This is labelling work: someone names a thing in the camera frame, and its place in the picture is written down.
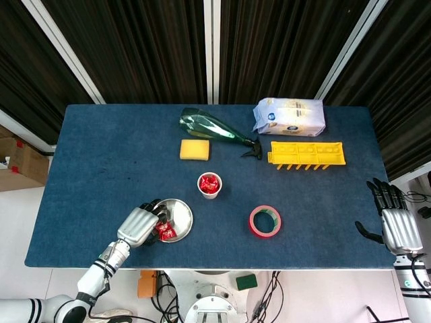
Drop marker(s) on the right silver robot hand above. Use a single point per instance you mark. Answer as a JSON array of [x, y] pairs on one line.
[[400, 232]]

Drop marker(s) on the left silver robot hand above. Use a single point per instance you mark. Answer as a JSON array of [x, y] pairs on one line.
[[138, 223]]

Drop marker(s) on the red candy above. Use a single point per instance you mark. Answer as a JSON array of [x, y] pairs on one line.
[[204, 182], [213, 181], [168, 233], [210, 190], [159, 228]]

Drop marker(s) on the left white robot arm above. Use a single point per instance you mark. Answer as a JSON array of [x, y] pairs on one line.
[[97, 272]]

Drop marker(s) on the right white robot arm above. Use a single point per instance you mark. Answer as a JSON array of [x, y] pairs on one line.
[[412, 296]]

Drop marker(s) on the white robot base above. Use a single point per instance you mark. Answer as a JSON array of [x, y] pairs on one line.
[[215, 292]]

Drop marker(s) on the silver metal plate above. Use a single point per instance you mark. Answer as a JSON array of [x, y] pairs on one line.
[[180, 215]]

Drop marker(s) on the white paper cup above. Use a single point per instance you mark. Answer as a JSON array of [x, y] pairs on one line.
[[209, 196]]

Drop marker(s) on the white floor beam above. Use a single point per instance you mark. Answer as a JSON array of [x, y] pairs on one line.
[[23, 132], [414, 175]]

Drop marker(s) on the orange box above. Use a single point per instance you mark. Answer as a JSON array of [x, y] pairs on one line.
[[146, 286]]

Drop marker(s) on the blue table cloth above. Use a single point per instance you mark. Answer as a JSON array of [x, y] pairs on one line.
[[101, 151]]

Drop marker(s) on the white sneaker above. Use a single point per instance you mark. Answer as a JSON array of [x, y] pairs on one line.
[[114, 313]]

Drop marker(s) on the yellow sponge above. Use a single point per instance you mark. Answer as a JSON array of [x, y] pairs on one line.
[[195, 150]]

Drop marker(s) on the green spray bottle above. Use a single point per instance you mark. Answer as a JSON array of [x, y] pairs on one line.
[[205, 126]]

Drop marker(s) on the green block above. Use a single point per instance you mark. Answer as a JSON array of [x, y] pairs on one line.
[[246, 282]]

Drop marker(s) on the large brown cardboard box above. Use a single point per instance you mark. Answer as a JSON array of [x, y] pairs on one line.
[[27, 168]]

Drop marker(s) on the yellow plastic rack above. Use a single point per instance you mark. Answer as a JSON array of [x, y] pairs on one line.
[[303, 153]]

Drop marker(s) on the red tape roll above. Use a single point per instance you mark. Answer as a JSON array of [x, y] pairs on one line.
[[266, 235]]

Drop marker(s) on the black pleated curtain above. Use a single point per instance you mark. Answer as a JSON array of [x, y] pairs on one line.
[[134, 50], [276, 50], [404, 84], [27, 67]]

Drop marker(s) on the white blue tissue pack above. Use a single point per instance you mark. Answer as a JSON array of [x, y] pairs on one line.
[[289, 116]]

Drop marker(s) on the white metal frame post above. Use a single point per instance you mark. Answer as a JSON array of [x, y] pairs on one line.
[[349, 50], [64, 50], [212, 50]]

